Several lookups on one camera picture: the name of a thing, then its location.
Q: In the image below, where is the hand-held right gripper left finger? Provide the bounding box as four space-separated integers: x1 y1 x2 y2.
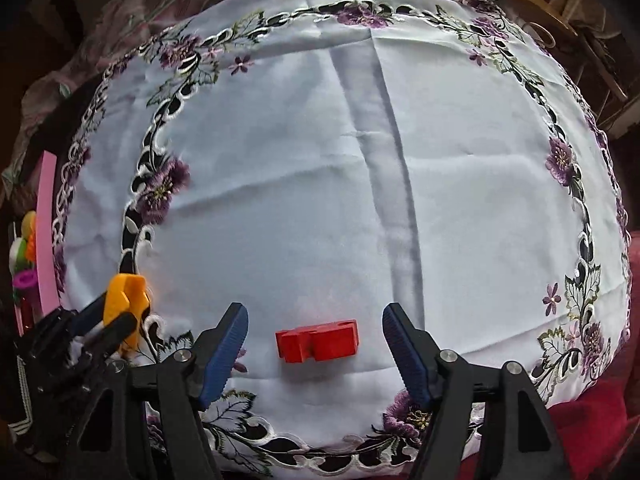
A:
65 302 249 480

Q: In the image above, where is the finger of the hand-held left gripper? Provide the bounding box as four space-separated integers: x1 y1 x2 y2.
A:
82 312 137 362
69 292 110 337

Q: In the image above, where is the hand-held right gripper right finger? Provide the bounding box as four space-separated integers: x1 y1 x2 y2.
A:
382 303 566 480

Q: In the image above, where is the yellow plastic piece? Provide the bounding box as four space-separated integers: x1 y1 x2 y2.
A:
102 272 152 358

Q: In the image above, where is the red toy block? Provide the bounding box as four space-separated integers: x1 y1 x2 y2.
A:
275 319 361 365

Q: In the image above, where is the pink-edged white cardboard box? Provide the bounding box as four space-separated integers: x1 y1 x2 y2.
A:
15 150 63 336

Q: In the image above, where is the person's left forearm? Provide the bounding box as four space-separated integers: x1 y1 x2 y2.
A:
0 355 66 466

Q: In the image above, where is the red fabric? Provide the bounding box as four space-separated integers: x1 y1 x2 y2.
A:
450 230 640 480

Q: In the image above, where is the white embroidered floral tablecloth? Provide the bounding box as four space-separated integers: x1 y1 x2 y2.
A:
50 0 633 476

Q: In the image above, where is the pink green striped bedsheet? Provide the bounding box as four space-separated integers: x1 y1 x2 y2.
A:
0 0 506 201

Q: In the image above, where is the wooden desk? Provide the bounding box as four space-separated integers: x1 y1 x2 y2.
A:
495 0 581 36

